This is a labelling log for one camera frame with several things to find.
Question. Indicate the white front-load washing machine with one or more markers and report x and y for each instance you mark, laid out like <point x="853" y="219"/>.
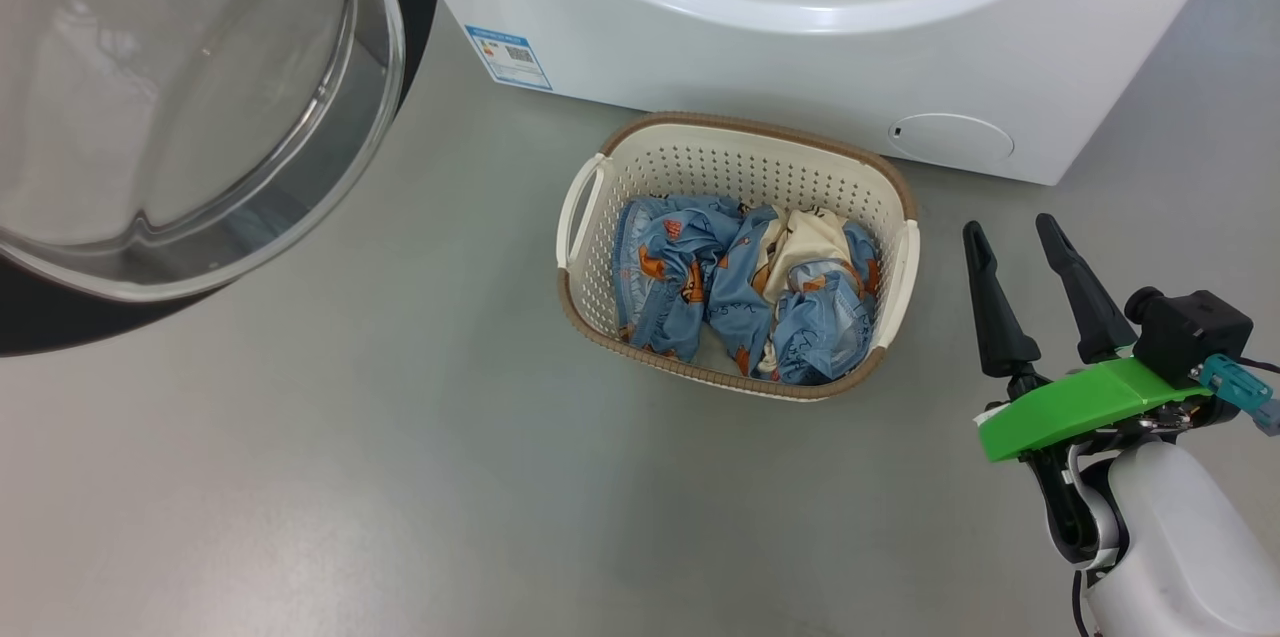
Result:
<point x="750" y="47"/>

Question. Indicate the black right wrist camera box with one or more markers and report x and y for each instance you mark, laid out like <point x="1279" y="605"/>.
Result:
<point x="1190" y="332"/>

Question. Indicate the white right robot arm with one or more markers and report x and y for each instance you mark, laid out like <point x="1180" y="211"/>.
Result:
<point x="1180" y="537"/>

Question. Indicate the blue and cream print garment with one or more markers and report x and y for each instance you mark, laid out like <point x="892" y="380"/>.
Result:
<point x="820" y="317"/>

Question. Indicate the washing machine glass door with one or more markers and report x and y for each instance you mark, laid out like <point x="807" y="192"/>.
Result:
<point x="200" y="117"/>

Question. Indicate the white round filter cover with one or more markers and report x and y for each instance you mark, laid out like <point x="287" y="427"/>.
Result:
<point x="950" y="139"/>

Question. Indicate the cream perforated laundry basket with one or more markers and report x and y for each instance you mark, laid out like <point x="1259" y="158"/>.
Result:
<point x="700" y="157"/>

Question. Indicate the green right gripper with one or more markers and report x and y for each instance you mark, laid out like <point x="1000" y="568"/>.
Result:
<point x="1080" y="407"/>

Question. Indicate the blue energy label sticker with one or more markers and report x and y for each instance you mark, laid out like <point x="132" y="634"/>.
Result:
<point x="508" y="57"/>

